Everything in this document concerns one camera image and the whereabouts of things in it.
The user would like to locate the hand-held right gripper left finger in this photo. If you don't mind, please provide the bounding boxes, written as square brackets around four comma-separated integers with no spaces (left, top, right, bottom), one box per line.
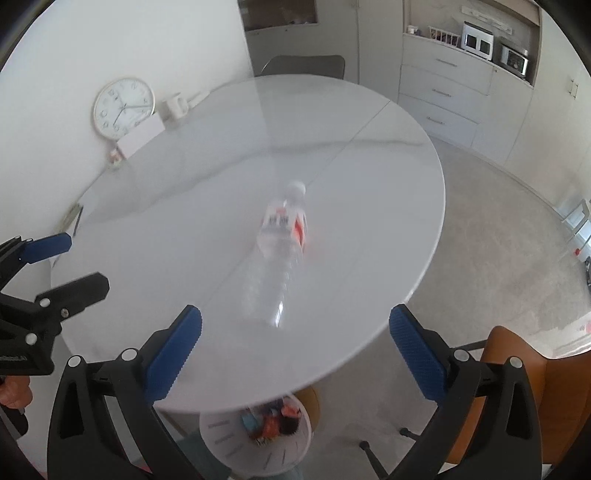
[46,305,204,480]

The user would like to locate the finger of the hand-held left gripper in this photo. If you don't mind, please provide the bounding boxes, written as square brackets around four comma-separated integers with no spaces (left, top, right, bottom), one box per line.
[35,272,111,324]
[0,232,73,296]

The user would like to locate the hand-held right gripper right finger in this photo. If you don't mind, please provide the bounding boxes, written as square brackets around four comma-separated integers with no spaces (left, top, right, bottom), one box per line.
[389,305,543,480]

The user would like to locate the white round bin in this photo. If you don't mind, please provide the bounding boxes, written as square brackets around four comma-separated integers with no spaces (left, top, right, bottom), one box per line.
[198,392,313,479]

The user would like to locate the clear plastic bottle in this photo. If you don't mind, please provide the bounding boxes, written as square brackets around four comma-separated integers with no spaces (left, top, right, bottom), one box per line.
[241,181,310,330]

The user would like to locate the person's left hand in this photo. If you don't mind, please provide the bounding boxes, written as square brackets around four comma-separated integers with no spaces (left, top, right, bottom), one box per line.
[0,374,34,410]

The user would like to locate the orange chair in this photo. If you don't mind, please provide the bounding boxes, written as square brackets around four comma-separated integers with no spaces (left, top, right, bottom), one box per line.
[360,325,591,479]

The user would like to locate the white box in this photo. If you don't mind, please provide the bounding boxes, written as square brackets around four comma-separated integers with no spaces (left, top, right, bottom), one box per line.
[115,114,166,159]

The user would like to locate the white mug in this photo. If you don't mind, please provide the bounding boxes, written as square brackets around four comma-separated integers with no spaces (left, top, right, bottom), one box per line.
[165,93,191,120]

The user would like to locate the white stool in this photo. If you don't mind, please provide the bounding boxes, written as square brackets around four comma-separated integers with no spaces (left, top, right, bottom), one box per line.
[561,198,591,241]

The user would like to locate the light grey drawer cabinet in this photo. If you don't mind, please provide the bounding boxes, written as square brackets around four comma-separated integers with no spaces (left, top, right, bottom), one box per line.
[397,32,539,167]

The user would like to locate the grey chair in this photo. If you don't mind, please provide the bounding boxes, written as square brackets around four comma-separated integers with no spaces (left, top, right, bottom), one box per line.
[253,54,346,80]

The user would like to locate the silver countertop appliance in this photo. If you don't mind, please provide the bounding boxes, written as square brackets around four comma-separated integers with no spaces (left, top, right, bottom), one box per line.
[498,43,531,79]

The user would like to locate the white countertop appliance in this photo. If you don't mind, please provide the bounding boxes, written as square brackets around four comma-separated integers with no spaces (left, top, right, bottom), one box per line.
[462,21,496,62]

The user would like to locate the dish rack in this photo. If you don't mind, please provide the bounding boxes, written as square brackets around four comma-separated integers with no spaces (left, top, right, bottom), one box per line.
[427,27,461,46]

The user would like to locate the white round wall clock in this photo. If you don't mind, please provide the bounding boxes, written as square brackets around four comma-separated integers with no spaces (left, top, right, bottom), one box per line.
[92,76,157,140]

